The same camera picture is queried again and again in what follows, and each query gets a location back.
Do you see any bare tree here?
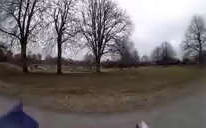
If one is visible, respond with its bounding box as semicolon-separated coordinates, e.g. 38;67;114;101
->
0;0;50;74
74;0;134;74
182;14;206;66
40;0;82;75
110;36;141;68

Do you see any distant row of bushes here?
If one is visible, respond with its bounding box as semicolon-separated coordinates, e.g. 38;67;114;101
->
10;53;192;70

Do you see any brownish grass field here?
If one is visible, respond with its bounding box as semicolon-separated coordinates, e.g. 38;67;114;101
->
0;62;206;114

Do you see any clump of bare trees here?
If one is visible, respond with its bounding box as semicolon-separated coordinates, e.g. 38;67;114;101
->
150;41;179;66

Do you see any robot's own part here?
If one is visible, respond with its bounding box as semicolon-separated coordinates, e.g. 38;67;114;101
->
135;119;149;128

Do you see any grey asphalt path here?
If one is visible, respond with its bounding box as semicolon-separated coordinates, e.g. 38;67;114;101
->
21;89;206;128

